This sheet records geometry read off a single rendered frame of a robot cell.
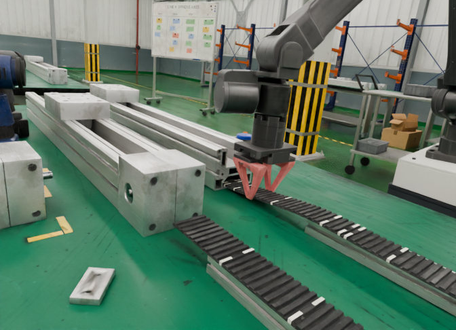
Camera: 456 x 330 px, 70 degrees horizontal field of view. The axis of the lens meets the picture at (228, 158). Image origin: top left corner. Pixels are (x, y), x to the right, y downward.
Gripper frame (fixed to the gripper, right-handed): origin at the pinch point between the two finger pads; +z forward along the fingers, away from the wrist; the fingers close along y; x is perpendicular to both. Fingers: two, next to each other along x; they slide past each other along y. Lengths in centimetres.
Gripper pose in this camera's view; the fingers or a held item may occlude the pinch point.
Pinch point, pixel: (260, 191)
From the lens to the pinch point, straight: 61.1
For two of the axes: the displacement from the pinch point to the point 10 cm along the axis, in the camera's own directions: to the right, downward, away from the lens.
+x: 6.3, 2.8, -7.2
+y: -7.7, 1.0, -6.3
